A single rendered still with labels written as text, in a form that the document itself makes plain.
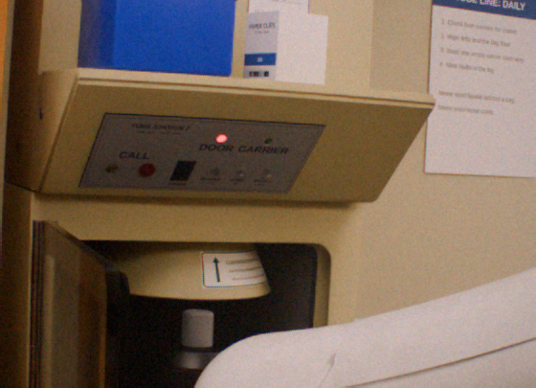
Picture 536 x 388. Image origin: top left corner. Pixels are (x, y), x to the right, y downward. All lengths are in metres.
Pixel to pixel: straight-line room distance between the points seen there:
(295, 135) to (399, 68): 0.67
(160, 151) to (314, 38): 0.16
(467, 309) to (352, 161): 0.47
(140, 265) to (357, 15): 0.31
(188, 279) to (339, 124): 0.20
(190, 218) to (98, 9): 0.21
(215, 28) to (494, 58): 0.87
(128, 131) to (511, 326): 0.46
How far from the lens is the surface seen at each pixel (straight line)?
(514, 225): 1.75
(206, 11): 0.90
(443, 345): 0.55
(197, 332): 1.02
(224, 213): 1.03
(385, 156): 1.02
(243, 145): 0.95
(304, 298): 1.12
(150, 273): 1.05
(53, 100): 0.91
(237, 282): 1.07
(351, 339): 0.60
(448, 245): 1.68
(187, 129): 0.92
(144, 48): 0.88
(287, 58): 0.96
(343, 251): 1.09
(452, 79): 1.67
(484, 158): 1.71
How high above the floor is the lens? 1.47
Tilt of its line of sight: 3 degrees down
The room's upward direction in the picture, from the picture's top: 3 degrees clockwise
